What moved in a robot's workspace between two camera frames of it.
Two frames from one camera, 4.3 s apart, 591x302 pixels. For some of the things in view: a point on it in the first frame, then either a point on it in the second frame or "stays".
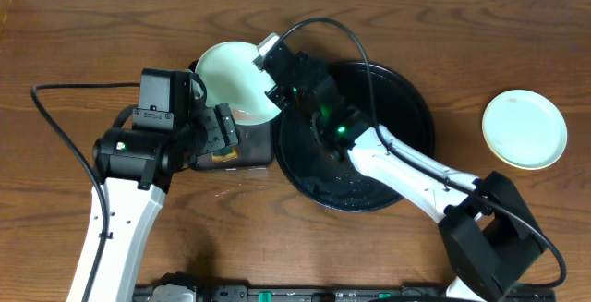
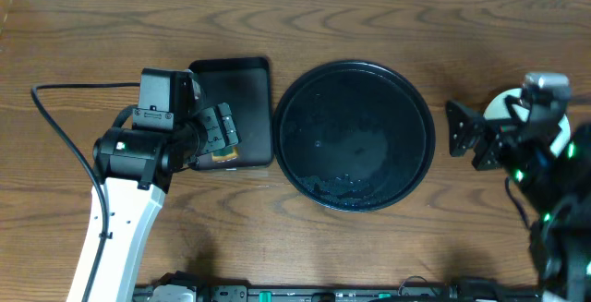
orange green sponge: (225, 155) stays
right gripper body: (283, 97) to (523, 154)
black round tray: (330, 175) stays
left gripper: (224, 126) stays
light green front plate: (229, 76) to (498, 108)
